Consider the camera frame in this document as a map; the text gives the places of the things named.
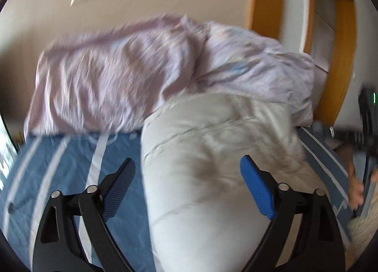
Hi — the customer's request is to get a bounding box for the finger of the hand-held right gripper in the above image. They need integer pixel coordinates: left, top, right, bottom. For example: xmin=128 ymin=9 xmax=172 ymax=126
xmin=329 ymin=127 xmax=365 ymax=146

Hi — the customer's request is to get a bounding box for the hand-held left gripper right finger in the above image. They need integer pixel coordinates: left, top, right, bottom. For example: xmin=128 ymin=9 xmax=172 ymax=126
xmin=240 ymin=155 xmax=347 ymax=272

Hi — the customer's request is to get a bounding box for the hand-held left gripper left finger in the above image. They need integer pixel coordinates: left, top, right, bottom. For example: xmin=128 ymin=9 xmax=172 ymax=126
xmin=32 ymin=157 xmax=137 ymax=272

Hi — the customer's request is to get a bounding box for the white pillow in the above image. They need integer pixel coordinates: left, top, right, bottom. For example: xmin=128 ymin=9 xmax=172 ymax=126
xmin=140 ymin=89 xmax=352 ymax=272

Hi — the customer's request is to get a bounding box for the person's right hand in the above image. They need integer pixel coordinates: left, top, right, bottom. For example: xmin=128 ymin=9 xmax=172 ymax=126
xmin=347 ymin=158 xmax=378 ymax=210

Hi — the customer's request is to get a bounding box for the blue striped bed sheet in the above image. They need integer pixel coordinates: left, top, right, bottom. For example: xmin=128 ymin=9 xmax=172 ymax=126
xmin=0 ymin=126 xmax=355 ymax=272

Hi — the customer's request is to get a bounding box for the pink floral duvet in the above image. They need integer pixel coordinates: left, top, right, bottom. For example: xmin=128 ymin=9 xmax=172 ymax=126
xmin=24 ymin=14 xmax=328 ymax=137

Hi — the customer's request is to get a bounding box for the white door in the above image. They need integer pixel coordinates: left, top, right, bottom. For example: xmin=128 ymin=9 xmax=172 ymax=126
xmin=278 ymin=0 xmax=340 ymax=72

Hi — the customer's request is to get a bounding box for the orange wooden door frame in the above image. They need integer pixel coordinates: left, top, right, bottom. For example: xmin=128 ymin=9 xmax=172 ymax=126
xmin=245 ymin=0 xmax=359 ymax=126

